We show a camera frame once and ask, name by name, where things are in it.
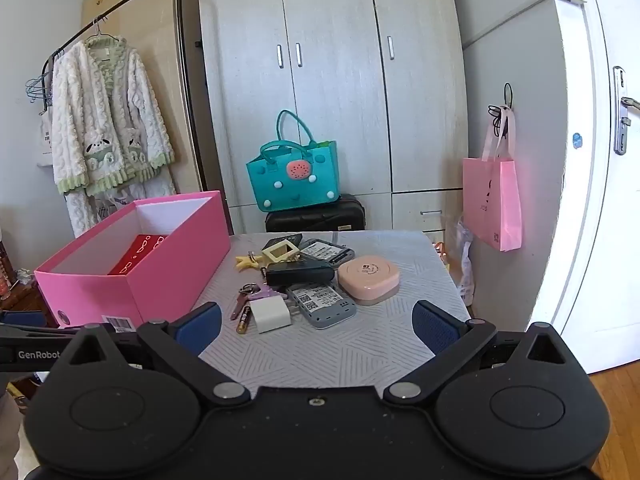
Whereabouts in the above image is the yellow star keychain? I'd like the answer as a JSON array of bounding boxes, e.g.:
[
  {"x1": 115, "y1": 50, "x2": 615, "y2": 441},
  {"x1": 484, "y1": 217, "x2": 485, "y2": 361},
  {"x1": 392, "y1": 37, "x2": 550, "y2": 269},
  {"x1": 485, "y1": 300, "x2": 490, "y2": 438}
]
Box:
[{"x1": 235, "y1": 252, "x2": 266, "y2": 272}]

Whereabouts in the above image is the beige hair claw clip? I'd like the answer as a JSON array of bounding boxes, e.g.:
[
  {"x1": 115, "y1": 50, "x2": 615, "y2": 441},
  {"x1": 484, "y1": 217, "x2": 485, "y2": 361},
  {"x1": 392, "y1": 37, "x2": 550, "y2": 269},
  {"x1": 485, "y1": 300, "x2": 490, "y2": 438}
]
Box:
[{"x1": 262, "y1": 239, "x2": 301, "y2": 264}]

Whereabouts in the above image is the black suitcase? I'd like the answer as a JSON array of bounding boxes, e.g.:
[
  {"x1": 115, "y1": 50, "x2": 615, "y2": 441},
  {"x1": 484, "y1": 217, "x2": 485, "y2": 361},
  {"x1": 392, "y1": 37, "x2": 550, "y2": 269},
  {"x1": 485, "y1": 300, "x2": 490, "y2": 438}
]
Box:
[{"x1": 265, "y1": 193, "x2": 366, "y2": 233}]

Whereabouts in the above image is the white green fleece robe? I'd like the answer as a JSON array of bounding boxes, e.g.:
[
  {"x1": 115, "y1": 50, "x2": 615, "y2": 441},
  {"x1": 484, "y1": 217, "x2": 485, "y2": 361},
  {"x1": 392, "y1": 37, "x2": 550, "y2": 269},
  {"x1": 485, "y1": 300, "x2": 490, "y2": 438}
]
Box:
[{"x1": 50, "y1": 35, "x2": 176, "y2": 238}]

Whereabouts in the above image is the teal felt handbag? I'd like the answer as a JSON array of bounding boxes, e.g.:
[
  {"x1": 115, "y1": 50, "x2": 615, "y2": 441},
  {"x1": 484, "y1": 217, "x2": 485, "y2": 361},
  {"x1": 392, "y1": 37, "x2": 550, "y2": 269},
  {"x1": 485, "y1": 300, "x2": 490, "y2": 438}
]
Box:
[{"x1": 246, "y1": 109, "x2": 340, "y2": 212}]

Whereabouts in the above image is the pink rounded case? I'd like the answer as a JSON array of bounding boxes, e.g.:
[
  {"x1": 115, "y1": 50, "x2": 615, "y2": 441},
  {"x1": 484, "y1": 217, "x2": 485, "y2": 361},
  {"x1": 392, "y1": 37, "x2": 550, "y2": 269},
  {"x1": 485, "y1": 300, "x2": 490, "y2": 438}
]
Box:
[{"x1": 337, "y1": 255, "x2": 401, "y2": 306}]

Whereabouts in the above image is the white tote bag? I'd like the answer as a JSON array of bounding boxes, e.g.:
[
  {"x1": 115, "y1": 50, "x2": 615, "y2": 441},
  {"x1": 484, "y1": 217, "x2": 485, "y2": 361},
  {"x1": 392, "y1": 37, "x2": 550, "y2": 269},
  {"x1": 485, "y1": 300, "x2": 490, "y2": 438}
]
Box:
[{"x1": 35, "y1": 107, "x2": 57, "y2": 168}]

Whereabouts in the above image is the white bag with purple print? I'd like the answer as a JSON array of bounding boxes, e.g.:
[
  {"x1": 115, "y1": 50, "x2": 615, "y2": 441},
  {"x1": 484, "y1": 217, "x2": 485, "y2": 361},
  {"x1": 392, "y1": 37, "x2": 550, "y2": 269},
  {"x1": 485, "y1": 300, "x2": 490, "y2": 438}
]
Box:
[{"x1": 97, "y1": 187, "x2": 137, "y2": 222}]

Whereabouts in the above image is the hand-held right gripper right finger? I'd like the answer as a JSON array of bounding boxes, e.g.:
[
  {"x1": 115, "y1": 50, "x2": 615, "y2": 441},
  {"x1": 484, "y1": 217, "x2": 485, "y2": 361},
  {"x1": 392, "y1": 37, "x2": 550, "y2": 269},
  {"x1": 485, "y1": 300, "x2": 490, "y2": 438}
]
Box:
[{"x1": 382, "y1": 300, "x2": 576, "y2": 406}]

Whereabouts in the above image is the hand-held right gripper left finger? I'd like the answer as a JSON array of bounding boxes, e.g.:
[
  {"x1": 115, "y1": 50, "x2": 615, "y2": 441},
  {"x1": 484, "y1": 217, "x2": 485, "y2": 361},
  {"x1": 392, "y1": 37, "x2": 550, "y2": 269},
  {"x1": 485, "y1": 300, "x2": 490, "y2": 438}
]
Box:
[{"x1": 65, "y1": 302, "x2": 252, "y2": 411}]

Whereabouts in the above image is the wall hook with hair ties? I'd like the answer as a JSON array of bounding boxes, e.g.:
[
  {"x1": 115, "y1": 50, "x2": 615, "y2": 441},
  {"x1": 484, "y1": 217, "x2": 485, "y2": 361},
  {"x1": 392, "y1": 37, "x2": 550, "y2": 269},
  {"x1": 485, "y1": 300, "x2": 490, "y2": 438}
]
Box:
[{"x1": 487, "y1": 82, "x2": 516, "y2": 138}]

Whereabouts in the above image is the metal door handle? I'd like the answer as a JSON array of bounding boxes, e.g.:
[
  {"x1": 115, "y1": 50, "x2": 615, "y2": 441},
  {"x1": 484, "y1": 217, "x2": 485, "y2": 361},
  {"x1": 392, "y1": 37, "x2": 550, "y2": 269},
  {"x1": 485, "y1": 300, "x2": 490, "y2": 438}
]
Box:
[{"x1": 612, "y1": 66, "x2": 640, "y2": 156}]

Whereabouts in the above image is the grey portable router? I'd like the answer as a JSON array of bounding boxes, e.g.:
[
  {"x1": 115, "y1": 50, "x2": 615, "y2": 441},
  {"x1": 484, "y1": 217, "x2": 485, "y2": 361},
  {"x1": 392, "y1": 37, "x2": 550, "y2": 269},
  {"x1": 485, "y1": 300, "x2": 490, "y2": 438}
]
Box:
[
  {"x1": 286, "y1": 281, "x2": 357, "y2": 330},
  {"x1": 299, "y1": 239, "x2": 356, "y2": 267}
]

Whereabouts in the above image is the pink paper bag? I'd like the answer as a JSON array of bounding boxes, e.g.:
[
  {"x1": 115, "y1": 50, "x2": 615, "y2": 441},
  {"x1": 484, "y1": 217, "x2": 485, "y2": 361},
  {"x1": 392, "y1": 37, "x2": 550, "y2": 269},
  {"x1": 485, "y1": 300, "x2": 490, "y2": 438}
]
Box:
[{"x1": 462, "y1": 107, "x2": 522, "y2": 252}]

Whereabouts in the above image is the white charger plug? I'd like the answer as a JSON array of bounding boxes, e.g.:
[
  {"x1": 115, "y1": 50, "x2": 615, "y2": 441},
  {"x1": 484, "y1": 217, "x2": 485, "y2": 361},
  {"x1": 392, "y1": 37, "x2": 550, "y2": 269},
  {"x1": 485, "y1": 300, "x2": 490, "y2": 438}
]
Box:
[{"x1": 249, "y1": 296, "x2": 291, "y2": 334}]

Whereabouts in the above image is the blue wire hanger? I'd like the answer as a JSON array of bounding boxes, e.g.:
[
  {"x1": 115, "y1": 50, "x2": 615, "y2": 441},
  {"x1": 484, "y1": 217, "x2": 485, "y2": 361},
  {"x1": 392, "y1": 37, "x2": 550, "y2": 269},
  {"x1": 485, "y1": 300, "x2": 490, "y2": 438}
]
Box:
[{"x1": 25, "y1": 72, "x2": 54, "y2": 106}]

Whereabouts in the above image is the metal key bunch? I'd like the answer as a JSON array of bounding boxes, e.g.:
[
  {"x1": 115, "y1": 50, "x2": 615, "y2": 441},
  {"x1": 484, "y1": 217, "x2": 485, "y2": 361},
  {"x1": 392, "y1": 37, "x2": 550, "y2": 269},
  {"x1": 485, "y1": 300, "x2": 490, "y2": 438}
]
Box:
[{"x1": 230, "y1": 282, "x2": 263, "y2": 321}]

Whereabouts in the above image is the black battery pack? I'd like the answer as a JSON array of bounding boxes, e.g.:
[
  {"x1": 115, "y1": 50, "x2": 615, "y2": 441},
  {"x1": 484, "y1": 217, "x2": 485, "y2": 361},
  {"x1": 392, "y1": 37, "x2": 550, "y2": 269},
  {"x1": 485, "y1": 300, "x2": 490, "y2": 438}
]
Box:
[{"x1": 265, "y1": 232, "x2": 306, "y2": 248}]

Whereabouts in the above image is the black rectangular box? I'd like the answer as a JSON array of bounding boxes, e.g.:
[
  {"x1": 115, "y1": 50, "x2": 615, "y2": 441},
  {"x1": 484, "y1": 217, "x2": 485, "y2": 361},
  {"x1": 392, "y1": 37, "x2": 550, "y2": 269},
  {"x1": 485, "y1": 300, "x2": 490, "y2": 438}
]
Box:
[{"x1": 264, "y1": 259, "x2": 335, "y2": 287}]

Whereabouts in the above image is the white door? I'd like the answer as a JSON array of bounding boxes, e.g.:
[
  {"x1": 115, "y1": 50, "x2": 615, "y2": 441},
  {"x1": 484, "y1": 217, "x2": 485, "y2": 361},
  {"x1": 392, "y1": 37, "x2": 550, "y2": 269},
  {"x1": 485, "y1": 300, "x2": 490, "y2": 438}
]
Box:
[{"x1": 530, "y1": 0, "x2": 640, "y2": 376}]

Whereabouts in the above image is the pink cardboard box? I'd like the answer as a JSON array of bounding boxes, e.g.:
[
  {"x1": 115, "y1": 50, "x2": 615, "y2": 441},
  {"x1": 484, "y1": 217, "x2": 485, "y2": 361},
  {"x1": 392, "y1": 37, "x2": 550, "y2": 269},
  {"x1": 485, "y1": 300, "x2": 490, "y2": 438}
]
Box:
[{"x1": 34, "y1": 190, "x2": 232, "y2": 332}]

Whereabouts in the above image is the grey patterned tablecloth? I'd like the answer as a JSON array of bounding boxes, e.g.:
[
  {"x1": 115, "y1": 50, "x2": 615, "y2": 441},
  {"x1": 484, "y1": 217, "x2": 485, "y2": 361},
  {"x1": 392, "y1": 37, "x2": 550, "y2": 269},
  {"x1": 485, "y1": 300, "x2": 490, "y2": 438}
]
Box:
[{"x1": 192, "y1": 230, "x2": 473, "y2": 391}]

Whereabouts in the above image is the light wood wardrobe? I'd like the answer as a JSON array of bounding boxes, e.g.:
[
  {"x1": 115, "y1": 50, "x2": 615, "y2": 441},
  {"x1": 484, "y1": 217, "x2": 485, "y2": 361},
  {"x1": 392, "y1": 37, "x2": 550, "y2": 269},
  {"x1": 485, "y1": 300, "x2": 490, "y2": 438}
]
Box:
[{"x1": 197, "y1": 0, "x2": 468, "y2": 236}]

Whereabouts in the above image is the black gold battery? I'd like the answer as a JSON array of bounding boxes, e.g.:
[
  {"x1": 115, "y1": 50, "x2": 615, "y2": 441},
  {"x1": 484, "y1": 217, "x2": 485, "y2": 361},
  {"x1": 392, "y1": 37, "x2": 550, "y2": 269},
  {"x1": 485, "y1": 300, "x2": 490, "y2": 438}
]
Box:
[{"x1": 236, "y1": 302, "x2": 256, "y2": 336}]

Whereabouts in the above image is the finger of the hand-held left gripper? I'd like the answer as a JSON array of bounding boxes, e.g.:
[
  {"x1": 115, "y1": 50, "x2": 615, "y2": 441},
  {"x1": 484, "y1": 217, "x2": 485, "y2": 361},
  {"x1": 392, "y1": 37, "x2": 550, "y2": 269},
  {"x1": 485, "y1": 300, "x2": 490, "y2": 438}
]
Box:
[{"x1": 0, "y1": 310, "x2": 76, "y2": 375}]

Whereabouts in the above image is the red box with white print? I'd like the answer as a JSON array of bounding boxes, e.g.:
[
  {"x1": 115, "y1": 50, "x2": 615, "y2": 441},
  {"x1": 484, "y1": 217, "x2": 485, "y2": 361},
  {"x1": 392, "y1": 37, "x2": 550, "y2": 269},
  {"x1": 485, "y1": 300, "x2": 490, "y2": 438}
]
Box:
[{"x1": 108, "y1": 233, "x2": 171, "y2": 276}]

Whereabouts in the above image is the white plastic bag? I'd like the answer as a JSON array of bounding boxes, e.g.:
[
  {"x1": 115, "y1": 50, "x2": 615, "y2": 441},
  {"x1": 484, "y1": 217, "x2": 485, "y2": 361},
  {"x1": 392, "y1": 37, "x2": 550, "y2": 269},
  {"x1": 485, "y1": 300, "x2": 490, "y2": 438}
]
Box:
[{"x1": 435, "y1": 215, "x2": 476, "y2": 306}]

